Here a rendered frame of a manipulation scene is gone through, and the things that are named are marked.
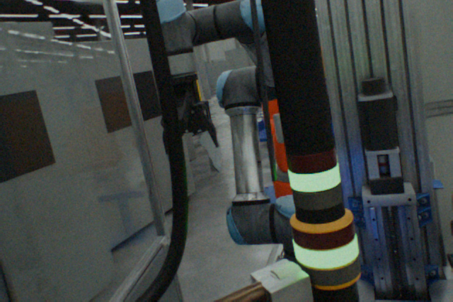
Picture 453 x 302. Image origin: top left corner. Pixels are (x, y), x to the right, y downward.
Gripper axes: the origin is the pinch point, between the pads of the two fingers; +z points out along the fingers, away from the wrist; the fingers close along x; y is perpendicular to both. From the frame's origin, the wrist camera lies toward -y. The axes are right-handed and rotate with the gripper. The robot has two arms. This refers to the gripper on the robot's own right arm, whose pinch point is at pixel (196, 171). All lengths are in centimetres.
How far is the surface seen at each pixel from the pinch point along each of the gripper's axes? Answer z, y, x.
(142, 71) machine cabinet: -25, 363, 160
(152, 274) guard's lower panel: 55, 58, 45
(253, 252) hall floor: 148, 244, 44
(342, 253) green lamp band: -8, -52, -26
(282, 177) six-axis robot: 115, 341, 18
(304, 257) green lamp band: -8, -52, -24
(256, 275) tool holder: -7, -53, -20
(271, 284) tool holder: -7, -54, -21
